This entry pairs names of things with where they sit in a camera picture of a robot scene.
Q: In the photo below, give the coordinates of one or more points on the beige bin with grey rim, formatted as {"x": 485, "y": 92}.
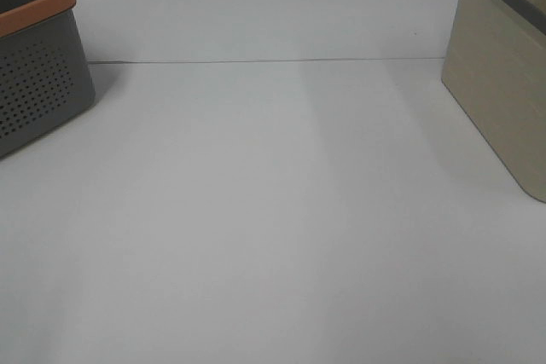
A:
{"x": 495, "y": 69}

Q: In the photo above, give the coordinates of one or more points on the grey basket with orange rim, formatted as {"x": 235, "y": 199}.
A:
{"x": 45, "y": 77}

